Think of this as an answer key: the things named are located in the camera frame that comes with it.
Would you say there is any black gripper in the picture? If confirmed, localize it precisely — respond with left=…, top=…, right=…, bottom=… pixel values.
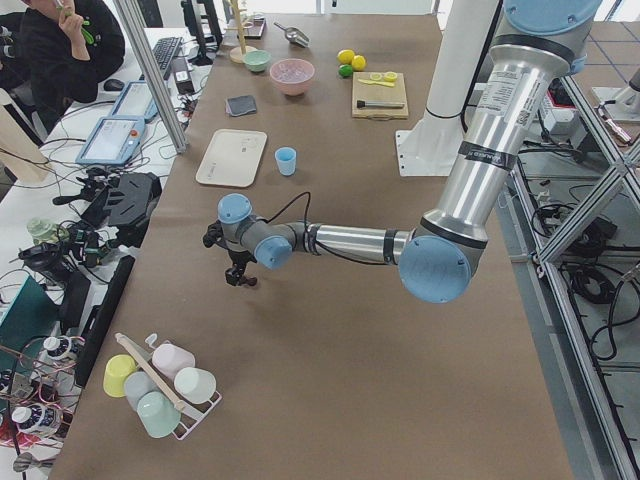
left=225, top=250, right=257, bottom=287

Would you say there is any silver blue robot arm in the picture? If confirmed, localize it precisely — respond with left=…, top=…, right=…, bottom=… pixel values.
left=204, top=1, right=600, bottom=303

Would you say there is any pink plastic cup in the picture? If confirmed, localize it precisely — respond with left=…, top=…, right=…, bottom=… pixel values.
left=151, top=343, right=196, bottom=381

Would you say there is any pale mint plastic cup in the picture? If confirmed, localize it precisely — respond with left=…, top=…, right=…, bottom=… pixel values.
left=173, top=367, right=217, bottom=404

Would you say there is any light blue plastic cup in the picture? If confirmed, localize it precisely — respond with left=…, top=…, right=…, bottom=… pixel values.
left=274, top=146, right=297, bottom=176

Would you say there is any grey plastic cup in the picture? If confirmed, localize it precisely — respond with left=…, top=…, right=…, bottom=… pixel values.
left=124, top=370, right=158, bottom=411

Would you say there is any yellow green plastic cup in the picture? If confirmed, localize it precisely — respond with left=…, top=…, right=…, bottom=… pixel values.
left=103, top=354, right=138, bottom=398

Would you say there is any teal green plastic cup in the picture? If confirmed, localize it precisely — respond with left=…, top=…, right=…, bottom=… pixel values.
left=136, top=391, right=181, bottom=438

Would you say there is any clear ice cubes pile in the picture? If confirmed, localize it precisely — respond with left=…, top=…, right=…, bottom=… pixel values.
left=270, top=59, right=311, bottom=84

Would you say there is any metal ice scoop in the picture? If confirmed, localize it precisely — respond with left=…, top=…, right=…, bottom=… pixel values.
left=274, top=21, right=310, bottom=48

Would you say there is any cream rabbit serving tray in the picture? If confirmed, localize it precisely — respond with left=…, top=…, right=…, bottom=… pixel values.
left=195, top=129, right=267, bottom=188

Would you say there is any grey folded cloth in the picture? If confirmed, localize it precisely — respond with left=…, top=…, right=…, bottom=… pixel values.
left=225, top=95, right=257, bottom=117

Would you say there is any blue teach pendant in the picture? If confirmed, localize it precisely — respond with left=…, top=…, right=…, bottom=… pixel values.
left=75, top=115, right=146, bottom=166
left=111, top=80, right=158, bottom=122

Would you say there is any pink bowl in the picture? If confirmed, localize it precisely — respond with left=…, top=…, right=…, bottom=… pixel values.
left=269, top=58, right=315, bottom=96

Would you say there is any mint green bowl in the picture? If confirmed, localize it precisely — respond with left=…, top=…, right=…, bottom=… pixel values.
left=243, top=50, right=271, bottom=73

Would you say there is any wooden glass drying stand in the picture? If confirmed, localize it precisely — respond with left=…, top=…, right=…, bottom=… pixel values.
left=225, top=0, right=256, bottom=64

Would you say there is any wooden cutting board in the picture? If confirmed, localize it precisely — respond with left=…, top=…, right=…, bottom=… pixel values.
left=351, top=72, right=409, bottom=119

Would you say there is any green lime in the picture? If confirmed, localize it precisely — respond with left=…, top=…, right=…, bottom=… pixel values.
left=338, top=65, right=353, bottom=78

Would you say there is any black monitor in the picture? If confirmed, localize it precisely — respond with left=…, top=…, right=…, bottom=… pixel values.
left=181, top=0, right=223, bottom=66

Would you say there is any black keyboard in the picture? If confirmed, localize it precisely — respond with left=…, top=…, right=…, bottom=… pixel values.
left=152, top=37, right=183, bottom=80

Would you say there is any yellow plastic knife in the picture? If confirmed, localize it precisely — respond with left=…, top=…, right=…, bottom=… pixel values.
left=357, top=78, right=396, bottom=88

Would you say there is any yellow lemon near board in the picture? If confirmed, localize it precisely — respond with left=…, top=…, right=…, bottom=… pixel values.
left=336, top=49, right=355, bottom=65

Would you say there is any yellow lemon front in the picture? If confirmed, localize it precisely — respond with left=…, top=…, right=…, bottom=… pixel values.
left=350, top=55, right=367, bottom=72

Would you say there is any lemon slice upper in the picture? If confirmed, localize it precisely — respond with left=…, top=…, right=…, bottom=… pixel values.
left=383, top=71, right=398, bottom=82

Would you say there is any person in black clothes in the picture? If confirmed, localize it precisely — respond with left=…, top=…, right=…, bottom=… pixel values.
left=19, top=1, right=125, bottom=132

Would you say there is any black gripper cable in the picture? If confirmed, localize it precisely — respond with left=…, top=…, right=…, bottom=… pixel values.
left=264, top=191, right=312, bottom=226

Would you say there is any wooden rack handle bar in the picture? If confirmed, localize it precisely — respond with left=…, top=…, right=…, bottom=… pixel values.
left=114, top=332, right=186, bottom=412

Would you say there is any white wire cup rack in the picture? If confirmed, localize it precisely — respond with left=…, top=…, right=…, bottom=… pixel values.
left=137, top=343, right=223, bottom=440

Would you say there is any aluminium frame post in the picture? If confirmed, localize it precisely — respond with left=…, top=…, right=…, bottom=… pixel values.
left=114, top=0, right=188, bottom=154

